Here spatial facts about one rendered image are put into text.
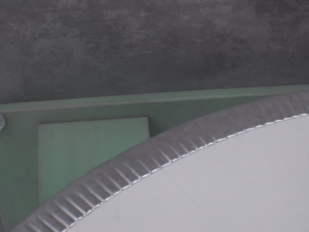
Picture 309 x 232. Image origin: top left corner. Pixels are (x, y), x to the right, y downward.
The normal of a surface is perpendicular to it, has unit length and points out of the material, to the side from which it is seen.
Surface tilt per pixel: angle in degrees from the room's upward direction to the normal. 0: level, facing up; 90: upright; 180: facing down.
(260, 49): 0
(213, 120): 90
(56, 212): 91
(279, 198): 90
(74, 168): 90
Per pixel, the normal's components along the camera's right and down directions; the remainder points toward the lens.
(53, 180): 0.03, -0.71
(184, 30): 0.13, 0.70
